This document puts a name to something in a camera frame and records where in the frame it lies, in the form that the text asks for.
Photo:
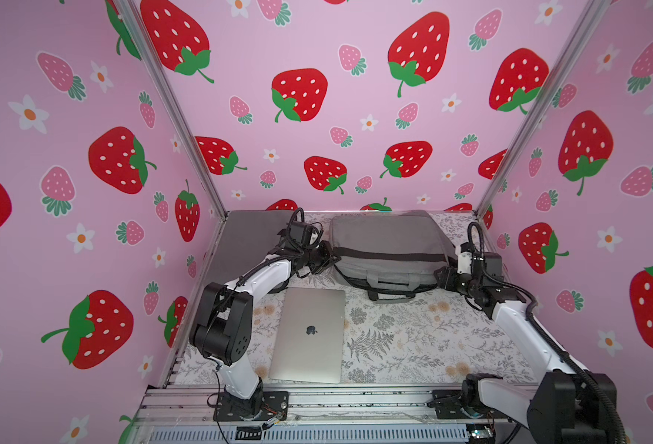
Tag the aluminium post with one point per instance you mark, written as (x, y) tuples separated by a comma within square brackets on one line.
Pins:
[(138, 33), (580, 35)]

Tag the grey zippered laptop sleeve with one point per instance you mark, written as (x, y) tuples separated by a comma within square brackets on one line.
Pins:
[(245, 241)]

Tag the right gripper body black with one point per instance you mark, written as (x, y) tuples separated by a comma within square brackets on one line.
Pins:
[(449, 277)]

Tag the right rear aluminium post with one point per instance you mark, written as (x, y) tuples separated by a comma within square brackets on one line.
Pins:
[(580, 35)]

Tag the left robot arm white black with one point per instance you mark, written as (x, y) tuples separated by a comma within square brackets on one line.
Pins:
[(221, 330)]

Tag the left rear aluminium post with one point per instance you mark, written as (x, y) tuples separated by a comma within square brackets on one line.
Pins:
[(138, 33)]

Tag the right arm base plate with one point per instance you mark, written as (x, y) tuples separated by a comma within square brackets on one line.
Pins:
[(447, 404)]

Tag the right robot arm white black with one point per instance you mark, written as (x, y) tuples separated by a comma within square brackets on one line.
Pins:
[(570, 404)]

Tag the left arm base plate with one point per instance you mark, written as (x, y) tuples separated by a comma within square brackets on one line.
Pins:
[(261, 408)]

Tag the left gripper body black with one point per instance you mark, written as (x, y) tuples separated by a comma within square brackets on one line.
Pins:
[(317, 259)]

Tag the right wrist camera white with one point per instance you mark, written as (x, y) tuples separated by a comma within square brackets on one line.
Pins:
[(464, 261)]

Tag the silver laptop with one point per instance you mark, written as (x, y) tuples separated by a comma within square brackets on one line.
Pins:
[(309, 341)]

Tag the aluminium frame rail front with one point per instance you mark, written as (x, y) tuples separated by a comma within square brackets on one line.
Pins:
[(317, 414)]

